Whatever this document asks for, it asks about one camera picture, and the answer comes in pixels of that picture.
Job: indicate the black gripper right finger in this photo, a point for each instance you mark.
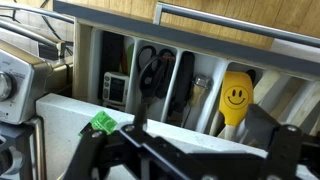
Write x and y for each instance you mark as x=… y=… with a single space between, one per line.
x=261 y=125

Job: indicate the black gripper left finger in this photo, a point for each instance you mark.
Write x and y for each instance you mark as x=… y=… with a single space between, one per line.
x=140 y=116

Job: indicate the yellow smiley face spatula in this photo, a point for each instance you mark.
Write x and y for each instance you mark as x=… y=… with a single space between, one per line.
x=236 y=96

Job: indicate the green paper packet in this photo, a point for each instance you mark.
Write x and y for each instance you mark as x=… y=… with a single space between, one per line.
x=103 y=121

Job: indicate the white digital kitchen timer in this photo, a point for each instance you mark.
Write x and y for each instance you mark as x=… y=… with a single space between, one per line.
x=115 y=88

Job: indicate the green utensil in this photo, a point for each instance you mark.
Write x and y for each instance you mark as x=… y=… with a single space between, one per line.
x=129 y=58

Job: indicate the steel capped wooden tool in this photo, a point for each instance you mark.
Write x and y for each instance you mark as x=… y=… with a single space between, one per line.
x=200 y=81

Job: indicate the open drawer with utensils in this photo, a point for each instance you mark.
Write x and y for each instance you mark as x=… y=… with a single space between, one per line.
x=213 y=10

